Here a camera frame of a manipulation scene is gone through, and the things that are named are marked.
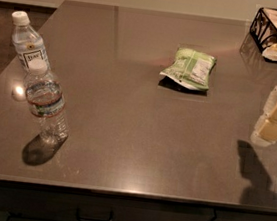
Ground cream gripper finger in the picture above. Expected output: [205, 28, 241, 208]
[250, 115, 277, 147]

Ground front clear water bottle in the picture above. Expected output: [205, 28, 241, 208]
[24, 58, 69, 145]

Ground clear water bottle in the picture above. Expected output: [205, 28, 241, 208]
[11, 10, 50, 72]
[24, 58, 69, 145]

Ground rear clear water bottle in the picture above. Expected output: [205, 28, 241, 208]
[11, 10, 50, 72]

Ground green snack bag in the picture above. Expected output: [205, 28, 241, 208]
[160, 47, 216, 91]

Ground black wire basket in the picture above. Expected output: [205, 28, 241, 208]
[249, 7, 277, 52]

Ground dark drawer with handle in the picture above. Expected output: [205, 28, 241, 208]
[0, 186, 214, 221]

